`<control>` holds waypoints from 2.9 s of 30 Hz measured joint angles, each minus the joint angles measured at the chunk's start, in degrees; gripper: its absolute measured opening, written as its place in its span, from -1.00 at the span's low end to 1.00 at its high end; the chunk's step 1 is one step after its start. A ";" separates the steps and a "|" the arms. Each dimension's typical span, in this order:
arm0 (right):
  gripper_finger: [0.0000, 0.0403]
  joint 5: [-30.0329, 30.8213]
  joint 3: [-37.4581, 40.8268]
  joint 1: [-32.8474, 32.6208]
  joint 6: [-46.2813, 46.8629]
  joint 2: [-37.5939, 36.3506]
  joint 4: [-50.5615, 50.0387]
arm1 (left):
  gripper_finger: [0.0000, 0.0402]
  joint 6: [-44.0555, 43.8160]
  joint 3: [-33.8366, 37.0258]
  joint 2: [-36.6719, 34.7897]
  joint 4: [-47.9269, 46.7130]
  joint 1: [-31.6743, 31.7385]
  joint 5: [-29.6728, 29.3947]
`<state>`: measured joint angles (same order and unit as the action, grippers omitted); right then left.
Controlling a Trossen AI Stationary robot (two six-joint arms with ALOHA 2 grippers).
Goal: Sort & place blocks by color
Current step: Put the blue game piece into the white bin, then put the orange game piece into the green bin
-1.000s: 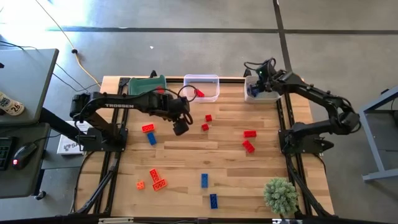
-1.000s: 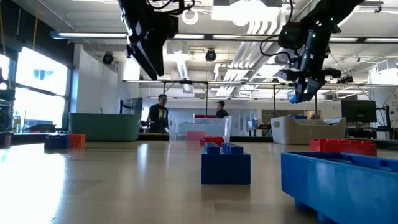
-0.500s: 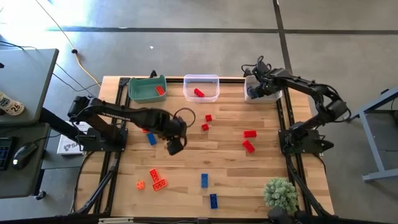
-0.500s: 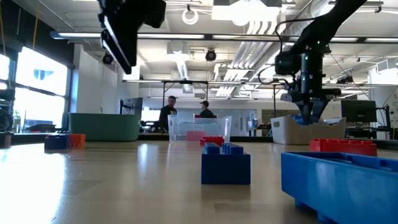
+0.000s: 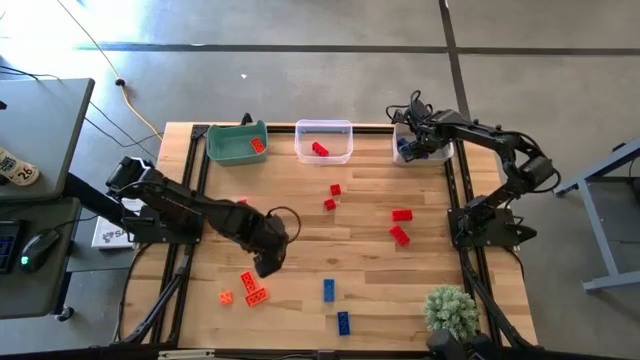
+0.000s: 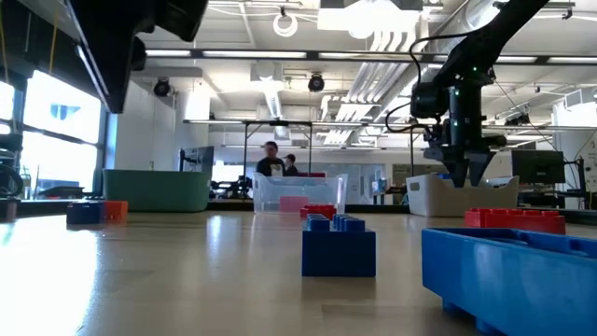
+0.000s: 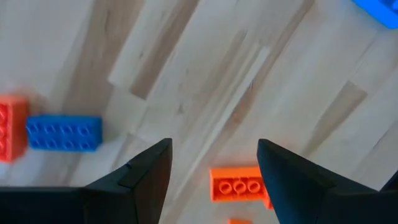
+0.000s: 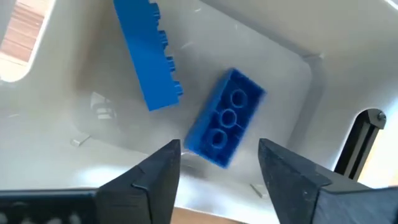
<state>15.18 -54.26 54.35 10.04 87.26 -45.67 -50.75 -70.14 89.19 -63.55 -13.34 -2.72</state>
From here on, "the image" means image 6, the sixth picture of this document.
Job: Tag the black computer monitor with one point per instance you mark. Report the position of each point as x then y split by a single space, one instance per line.
200 158
536 167

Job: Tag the clear plastic bin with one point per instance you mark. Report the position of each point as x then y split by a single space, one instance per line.
326 191

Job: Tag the long red toy brick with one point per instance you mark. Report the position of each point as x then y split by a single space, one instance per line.
513 223
294 204

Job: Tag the black round ceiling speaker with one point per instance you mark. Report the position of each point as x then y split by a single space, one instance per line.
315 82
162 87

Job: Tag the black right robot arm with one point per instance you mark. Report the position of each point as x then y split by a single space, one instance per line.
466 112

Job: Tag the black table frame rail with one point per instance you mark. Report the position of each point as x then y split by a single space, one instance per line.
233 206

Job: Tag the person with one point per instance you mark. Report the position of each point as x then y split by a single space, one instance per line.
270 165
291 169

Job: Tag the red background object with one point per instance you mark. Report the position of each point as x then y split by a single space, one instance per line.
312 175

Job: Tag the white plastic bin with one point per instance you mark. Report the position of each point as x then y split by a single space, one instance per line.
434 200

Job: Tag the orange toy brick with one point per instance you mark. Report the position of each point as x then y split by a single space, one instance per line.
116 211

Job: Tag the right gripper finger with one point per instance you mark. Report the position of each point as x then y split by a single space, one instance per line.
478 168
459 172

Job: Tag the black metal frame stand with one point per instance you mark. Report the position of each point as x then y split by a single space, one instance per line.
277 123

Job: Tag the green plastic bin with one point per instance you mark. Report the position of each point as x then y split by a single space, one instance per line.
154 191

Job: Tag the long ceiling light strip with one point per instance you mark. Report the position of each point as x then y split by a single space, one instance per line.
254 54

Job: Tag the blue toy brick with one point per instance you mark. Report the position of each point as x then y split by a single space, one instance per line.
338 254
444 176
84 214
490 275

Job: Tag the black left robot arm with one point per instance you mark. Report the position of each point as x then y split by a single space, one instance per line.
121 46

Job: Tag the small red toy brick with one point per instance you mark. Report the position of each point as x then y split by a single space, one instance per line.
319 211

